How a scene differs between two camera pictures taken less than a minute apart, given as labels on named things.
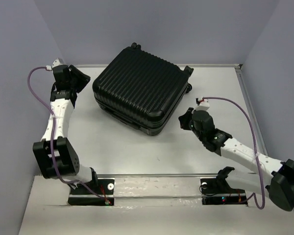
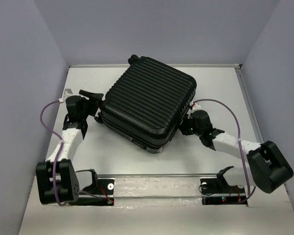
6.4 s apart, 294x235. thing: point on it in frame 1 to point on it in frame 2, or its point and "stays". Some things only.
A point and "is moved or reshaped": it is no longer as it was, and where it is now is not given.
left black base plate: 80,196 stays
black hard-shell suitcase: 140,89 is moved or reshaped
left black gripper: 84,78 to 93,98
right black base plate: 218,191 stays
